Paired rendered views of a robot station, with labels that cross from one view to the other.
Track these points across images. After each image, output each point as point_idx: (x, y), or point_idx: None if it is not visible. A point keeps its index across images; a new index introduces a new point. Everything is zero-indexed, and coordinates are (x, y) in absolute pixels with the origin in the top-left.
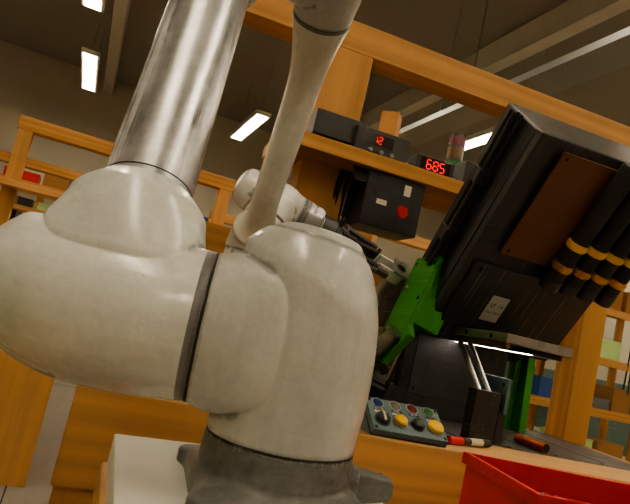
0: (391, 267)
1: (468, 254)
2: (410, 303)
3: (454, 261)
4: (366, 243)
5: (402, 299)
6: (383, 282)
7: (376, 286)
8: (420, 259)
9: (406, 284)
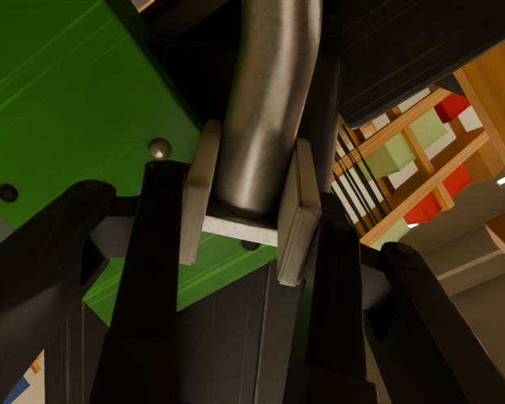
0: (285, 190)
1: (44, 384)
2: (14, 144)
3: (74, 344)
4: (386, 357)
5: (105, 103)
6: (248, 91)
7: (290, 22)
8: (248, 265)
9: (187, 153)
